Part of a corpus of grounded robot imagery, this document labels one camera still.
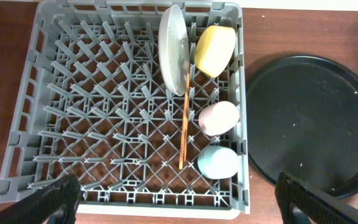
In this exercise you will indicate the blue plastic cup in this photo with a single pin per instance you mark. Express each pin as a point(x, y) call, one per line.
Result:
point(217, 162)

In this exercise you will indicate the wooden chopstick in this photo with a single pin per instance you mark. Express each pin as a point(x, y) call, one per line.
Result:
point(184, 136)

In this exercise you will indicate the grey round plate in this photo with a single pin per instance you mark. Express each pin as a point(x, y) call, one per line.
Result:
point(173, 50)

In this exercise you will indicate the yellow bowl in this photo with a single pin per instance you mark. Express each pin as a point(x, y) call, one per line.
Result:
point(214, 50)

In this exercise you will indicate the round black tray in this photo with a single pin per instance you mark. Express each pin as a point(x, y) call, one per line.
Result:
point(302, 119)

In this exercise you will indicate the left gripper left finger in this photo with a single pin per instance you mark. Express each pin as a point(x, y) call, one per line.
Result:
point(55, 203)

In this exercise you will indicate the pink plastic cup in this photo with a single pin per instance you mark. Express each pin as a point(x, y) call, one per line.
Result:
point(218, 118)

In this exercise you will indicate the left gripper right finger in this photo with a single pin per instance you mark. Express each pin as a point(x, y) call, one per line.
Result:
point(301, 203)

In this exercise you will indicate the grey dishwasher rack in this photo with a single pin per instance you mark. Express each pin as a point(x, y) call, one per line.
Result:
point(92, 102)

